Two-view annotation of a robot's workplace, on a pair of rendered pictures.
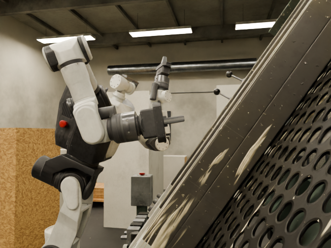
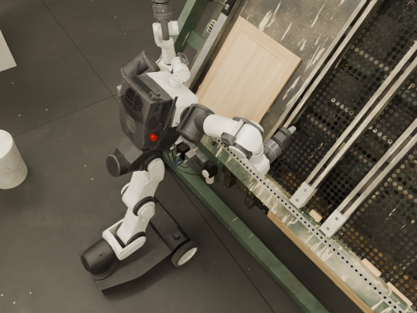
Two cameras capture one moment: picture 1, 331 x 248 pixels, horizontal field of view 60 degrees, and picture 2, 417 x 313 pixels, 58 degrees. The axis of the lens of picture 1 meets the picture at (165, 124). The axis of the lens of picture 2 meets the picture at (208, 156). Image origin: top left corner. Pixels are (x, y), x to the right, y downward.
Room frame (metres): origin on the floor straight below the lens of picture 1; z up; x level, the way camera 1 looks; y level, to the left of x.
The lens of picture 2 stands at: (0.40, 1.06, 2.51)
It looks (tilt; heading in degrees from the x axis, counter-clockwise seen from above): 54 degrees down; 310
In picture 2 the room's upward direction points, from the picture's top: 5 degrees clockwise
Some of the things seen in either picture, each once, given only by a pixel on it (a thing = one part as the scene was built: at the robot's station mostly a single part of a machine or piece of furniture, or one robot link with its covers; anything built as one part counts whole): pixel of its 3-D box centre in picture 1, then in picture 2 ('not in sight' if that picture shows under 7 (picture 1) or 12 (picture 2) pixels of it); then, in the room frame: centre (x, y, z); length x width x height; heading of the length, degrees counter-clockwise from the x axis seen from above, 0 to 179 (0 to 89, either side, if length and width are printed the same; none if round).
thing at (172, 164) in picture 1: (173, 171); not in sight; (6.51, -0.17, 0.36); 0.58 x 0.45 x 0.72; 79
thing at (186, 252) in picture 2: not in sight; (185, 253); (1.08, 0.40, 0.10); 0.20 x 0.05 x 0.20; 84
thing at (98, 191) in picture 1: (99, 194); not in sight; (5.04, 1.15, 0.15); 0.61 x 0.51 x 0.31; 169
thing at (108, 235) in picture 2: not in sight; (124, 237); (1.38, 0.65, 0.28); 0.21 x 0.20 x 0.13; 84
